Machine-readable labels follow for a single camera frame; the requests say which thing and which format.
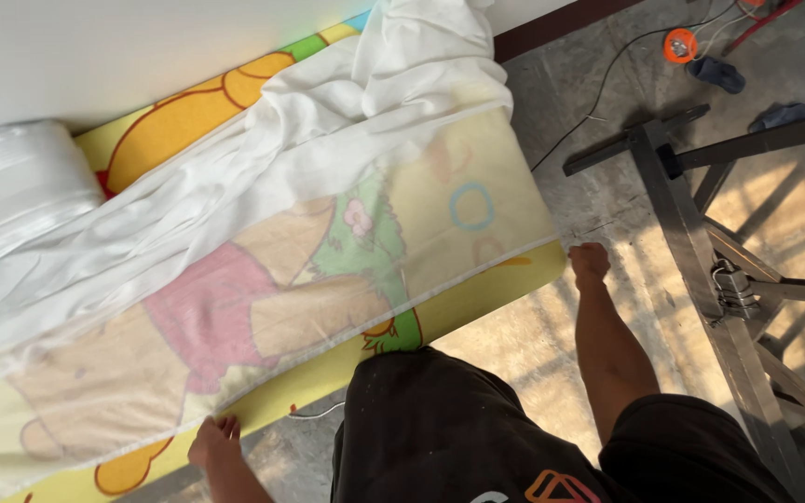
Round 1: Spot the red metal tool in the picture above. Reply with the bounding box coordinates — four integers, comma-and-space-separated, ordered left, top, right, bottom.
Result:
722, 0, 805, 57

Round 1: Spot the person's right hand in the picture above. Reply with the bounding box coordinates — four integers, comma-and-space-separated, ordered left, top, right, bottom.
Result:
568, 242, 612, 291

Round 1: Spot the person's left hand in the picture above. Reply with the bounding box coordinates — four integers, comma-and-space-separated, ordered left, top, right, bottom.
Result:
188, 414, 243, 470

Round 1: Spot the orange cable reel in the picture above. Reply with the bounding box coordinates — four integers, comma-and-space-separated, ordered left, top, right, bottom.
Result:
663, 27, 699, 64

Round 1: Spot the grey metal frame stand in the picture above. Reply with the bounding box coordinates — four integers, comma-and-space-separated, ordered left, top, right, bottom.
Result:
562, 104, 805, 503

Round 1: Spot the thin white cable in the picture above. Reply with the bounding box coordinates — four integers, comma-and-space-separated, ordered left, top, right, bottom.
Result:
693, 0, 761, 60

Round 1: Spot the short white cord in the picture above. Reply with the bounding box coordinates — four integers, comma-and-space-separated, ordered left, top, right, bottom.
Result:
287, 401, 347, 421

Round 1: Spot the thin black cable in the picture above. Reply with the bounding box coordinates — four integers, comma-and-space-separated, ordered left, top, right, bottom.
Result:
530, 0, 740, 173

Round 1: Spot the person's black printed shirt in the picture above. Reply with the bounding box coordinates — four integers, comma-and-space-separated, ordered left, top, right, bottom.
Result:
330, 347, 795, 503

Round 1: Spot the white sheer fabric sheet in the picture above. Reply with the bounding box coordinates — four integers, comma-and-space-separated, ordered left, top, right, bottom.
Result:
0, 0, 561, 503

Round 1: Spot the yellow cartoon foam mat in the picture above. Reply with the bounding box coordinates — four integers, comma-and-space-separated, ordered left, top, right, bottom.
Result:
0, 10, 568, 503

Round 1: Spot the dark blue slipper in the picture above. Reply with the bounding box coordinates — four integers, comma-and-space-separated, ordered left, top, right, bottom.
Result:
748, 102, 805, 134
687, 56, 747, 95

